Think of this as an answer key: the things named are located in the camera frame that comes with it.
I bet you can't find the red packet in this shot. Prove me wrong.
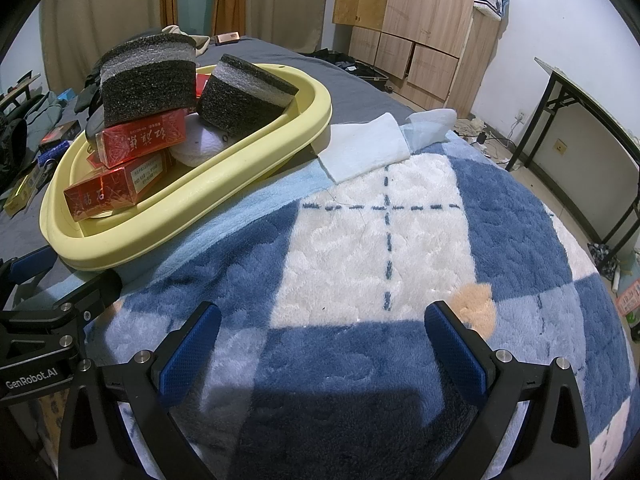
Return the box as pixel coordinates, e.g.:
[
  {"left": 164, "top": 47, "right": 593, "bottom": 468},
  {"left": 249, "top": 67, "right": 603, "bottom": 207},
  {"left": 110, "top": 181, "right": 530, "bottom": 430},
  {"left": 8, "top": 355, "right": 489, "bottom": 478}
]
[{"left": 616, "top": 280, "right": 640, "bottom": 318}]

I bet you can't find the pale purple round plush keychain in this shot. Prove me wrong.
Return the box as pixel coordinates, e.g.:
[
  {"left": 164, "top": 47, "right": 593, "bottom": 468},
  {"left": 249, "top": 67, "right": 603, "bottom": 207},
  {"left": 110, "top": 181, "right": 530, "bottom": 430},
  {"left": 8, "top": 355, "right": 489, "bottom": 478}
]
[{"left": 170, "top": 125, "right": 237, "bottom": 169}]

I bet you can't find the dark grey clothing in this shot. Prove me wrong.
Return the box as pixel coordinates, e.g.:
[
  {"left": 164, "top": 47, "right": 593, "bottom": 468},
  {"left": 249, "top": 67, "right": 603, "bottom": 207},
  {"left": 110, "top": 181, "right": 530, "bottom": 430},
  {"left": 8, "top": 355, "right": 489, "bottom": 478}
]
[{"left": 75, "top": 57, "right": 106, "bottom": 116}]

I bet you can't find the white cloth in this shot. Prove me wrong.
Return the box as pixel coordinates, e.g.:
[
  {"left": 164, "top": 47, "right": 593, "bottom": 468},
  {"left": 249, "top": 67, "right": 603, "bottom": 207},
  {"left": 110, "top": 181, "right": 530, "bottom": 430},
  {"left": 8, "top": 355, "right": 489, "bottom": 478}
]
[{"left": 319, "top": 112, "right": 412, "bottom": 184}]

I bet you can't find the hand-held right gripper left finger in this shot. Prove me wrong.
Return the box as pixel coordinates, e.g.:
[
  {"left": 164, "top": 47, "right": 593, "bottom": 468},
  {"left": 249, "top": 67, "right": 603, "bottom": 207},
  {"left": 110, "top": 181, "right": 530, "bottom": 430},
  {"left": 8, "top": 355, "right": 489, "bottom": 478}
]
[{"left": 59, "top": 301, "right": 223, "bottom": 480}]

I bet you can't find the shiny red carton box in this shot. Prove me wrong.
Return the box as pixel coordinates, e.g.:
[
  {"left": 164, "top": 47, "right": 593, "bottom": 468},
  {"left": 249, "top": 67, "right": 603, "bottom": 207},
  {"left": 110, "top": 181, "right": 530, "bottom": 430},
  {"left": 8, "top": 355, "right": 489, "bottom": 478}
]
[
  {"left": 63, "top": 152, "right": 175, "bottom": 222},
  {"left": 95, "top": 108, "right": 188, "bottom": 169}
]

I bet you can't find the yellow plastic basin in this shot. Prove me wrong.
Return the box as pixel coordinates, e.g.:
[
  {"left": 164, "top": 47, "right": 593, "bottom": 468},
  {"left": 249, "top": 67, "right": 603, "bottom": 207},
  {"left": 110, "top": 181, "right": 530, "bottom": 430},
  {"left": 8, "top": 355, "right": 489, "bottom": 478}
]
[{"left": 39, "top": 62, "right": 333, "bottom": 273}]

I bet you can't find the wooden wardrobe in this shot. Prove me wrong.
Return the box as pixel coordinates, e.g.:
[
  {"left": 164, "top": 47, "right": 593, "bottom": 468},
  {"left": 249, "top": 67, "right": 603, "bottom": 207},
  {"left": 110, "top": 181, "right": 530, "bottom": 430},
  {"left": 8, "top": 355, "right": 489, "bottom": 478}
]
[{"left": 332, "top": 0, "right": 515, "bottom": 113}]

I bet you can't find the large black grey foam block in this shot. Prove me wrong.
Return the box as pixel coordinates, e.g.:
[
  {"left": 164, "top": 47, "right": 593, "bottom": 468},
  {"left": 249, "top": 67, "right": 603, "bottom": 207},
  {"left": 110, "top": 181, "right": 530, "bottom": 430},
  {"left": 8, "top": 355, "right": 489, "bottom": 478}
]
[{"left": 99, "top": 32, "right": 198, "bottom": 128}]

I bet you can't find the blue packet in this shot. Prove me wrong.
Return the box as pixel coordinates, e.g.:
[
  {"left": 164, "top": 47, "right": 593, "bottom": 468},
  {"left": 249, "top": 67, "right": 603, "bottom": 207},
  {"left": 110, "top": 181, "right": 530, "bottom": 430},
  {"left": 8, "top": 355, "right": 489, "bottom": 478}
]
[{"left": 37, "top": 142, "right": 71, "bottom": 168}]

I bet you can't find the beige clothing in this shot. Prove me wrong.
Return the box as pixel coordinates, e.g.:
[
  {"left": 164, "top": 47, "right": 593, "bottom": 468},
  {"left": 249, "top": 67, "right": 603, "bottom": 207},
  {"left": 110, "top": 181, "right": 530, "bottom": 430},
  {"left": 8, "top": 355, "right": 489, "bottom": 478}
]
[{"left": 160, "top": 24, "right": 211, "bottom": 56}]

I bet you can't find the black bag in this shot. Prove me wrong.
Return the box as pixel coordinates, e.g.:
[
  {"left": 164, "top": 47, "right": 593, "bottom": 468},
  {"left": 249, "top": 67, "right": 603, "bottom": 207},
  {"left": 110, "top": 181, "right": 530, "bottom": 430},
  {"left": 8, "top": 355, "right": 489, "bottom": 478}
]
[{"left": 300, "top": 49, "right": 390, "bottom": 92}]

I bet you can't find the power strip with cables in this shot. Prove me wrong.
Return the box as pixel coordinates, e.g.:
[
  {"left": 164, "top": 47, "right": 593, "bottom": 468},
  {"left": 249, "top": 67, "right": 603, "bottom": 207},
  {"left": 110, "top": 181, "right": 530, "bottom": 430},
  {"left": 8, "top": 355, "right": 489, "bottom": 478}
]
[{"left": 452, "top": 117, "right": 516, "bottom": 166}]

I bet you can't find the folding table with black legs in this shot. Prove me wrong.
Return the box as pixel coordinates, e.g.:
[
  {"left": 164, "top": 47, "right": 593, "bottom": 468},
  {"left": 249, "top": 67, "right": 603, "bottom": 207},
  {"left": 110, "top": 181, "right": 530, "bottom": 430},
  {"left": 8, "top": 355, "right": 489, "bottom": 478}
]
[{"left": 505, "top": 56, "right": 640, "bottom": 281}]

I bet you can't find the small clutter under table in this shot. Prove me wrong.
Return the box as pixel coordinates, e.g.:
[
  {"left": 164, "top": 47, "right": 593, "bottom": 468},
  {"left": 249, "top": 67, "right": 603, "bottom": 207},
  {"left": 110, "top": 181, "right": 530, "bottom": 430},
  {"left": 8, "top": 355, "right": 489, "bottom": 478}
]
[{"left": 587, "top": 242, "right": 621, "bottom": 281}]

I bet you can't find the light blue cloth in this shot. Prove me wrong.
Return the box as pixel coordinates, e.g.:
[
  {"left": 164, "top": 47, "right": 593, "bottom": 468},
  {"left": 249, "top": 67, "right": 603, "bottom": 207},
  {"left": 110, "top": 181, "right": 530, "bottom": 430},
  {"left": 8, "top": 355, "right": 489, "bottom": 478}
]
[{"left": 401, "top": 108, "right": 457, "bottom": 152}]

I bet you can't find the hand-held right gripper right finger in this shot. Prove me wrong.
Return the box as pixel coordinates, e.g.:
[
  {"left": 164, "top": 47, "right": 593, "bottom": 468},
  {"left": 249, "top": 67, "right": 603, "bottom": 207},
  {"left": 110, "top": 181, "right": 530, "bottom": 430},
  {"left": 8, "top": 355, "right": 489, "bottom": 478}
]
[{"left": 424, "top": 300, "right": 592, "bottom": 480}]

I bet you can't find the blue white checked blanket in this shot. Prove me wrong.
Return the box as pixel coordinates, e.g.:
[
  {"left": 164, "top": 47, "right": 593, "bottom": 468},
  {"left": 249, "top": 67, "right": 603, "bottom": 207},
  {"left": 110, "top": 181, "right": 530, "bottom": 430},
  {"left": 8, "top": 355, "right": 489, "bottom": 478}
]
[{"left": 82, "top": 125, "right": 636, "bottom": 480}]

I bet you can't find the beige curtain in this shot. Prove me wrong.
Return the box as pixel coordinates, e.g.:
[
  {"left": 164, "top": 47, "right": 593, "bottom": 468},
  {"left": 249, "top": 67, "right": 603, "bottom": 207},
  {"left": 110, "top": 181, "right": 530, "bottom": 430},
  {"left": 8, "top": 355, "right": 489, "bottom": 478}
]
[
  {"left": 40, "top": 0, "right": 163, "bottom": 91},
  {"left": 245, "top": 0, "right": 335, "bottom": 53}
]

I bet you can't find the small red box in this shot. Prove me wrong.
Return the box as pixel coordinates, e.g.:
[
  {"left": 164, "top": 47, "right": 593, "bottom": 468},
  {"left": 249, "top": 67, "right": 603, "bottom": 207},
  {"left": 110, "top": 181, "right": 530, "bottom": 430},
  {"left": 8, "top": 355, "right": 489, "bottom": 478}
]
[{"left": 41, "top": 121, "right": 82, "bottom": 150}]

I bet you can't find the grey bed sheet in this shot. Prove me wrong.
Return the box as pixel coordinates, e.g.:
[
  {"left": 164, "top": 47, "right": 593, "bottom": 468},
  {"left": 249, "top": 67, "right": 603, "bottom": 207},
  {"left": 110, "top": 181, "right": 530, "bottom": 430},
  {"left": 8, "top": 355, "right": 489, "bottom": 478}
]
[{"left": 0, "top": 35, "right": 418, "bottom": 281}]

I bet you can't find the grey green jacket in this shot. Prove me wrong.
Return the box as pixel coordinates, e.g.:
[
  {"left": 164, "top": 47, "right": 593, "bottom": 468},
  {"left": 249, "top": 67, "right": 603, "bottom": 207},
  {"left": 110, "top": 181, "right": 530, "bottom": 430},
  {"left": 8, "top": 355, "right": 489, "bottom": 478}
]
[{"left": 0, "top": 91, "right": 63, "bottom": 161}]

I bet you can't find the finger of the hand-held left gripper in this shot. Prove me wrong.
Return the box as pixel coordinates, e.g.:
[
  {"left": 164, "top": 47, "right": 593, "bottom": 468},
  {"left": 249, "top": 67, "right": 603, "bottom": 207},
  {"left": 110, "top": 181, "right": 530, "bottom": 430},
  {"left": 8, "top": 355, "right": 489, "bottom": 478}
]
[
  {"left": 0, "top": 248, "right": 59, "bottom": 288},
  {"left": 52, "top": 270, "right": 124, "bottom": 322}
]

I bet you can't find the small black grey foam block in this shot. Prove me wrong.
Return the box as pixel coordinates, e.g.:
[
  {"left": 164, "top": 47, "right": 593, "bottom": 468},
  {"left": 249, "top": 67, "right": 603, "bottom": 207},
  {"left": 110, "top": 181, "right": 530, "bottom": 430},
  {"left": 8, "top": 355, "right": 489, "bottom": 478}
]
[{"left": 197, "top": 53, "right": 300, "bottom": 136}]

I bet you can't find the yellow green box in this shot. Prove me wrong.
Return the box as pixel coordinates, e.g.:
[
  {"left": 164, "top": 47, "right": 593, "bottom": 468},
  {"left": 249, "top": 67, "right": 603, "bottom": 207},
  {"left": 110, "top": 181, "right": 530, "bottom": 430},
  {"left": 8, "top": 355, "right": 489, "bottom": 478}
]
[{"left": 4, "top": 164, "right": 47, "bottom": 218}]

